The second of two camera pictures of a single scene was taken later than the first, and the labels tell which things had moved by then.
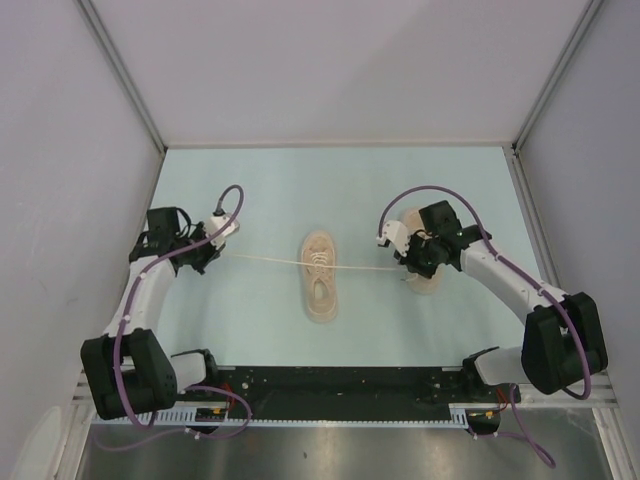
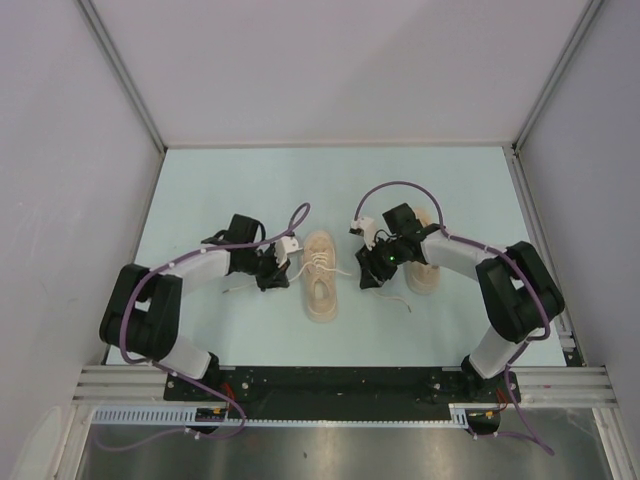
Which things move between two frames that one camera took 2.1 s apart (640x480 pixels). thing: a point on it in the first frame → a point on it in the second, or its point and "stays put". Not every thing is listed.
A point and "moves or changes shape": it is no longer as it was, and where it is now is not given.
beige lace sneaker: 320,281 stays put
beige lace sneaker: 413,220 stays put
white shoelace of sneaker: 321,258 moves or changes shape
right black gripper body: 422,256 → 384,257
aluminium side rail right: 531,219 stays put
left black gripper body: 199,255 → 265,266
